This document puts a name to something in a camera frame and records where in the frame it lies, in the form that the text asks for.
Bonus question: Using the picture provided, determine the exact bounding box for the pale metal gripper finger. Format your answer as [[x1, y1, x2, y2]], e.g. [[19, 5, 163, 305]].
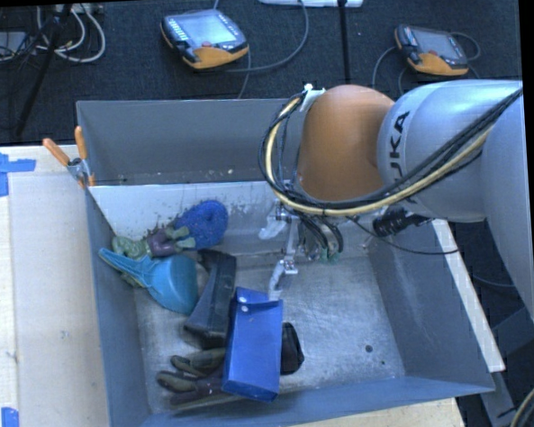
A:
[[257, 214, 289, 242], [266, 257, 301, 301]]

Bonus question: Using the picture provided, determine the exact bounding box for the black flat block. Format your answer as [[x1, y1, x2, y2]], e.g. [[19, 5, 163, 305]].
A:
[[178, 246, 244, 352]]

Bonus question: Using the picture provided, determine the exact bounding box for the black rounded pouch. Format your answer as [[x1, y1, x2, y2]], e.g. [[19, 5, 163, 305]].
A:
[[276, 321, 306, 376]]

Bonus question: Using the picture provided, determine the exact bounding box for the blue cardboard box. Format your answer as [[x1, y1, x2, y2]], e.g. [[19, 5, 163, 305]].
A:
[[214, 284, 291, 406]]

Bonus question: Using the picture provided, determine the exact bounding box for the grey metal bin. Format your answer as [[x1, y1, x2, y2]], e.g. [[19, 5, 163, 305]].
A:
[[74, 76, 510, 427]]

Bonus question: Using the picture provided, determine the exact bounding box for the green and purple toy animal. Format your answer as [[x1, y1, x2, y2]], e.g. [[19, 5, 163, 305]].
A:
[[110, 224, 198, 263]]

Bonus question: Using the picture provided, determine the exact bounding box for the teal plastic funnel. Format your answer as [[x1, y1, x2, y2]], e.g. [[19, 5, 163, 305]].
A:
[[98, 241, 202, 322]]

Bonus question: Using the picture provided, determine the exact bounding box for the olive and purple glove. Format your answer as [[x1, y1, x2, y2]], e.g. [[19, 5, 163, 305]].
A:
[[154, 345, 245, 413]]

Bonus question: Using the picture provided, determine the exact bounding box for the blue ring-shaped sponge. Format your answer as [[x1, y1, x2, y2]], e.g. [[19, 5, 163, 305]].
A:
[[171, 198, 231, 252]]

